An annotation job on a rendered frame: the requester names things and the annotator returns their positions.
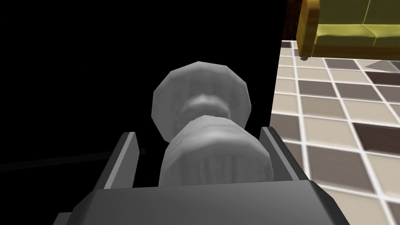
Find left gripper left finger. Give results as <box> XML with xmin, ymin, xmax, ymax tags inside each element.
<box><xmin>95</xmin><ymin>131</ymin><xmax>139</xmax><ymax>190</ymax></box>

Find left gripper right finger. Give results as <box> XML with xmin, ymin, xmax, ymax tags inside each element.
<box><xmin>258</xmin><ymin>126</ymin><xmax>310</xmax><ymax>182</ymax></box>

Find green sofa with wooden frame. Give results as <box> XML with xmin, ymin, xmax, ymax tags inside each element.
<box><xmin>295</xmin><ymin>0</ymin><xmax>400</xmax><ymax>61</ymax></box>

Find grey door knob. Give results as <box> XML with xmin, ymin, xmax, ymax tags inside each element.
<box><xmin>151</xmin><ymin>61</ymin><xmax>275</xmax><ymax>188</ymax></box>

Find black door leaf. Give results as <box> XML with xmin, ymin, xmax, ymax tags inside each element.
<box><xmin>0</xmin><ymin>0</ymin><xmax>289</xmax><ymax>225</ymax></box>

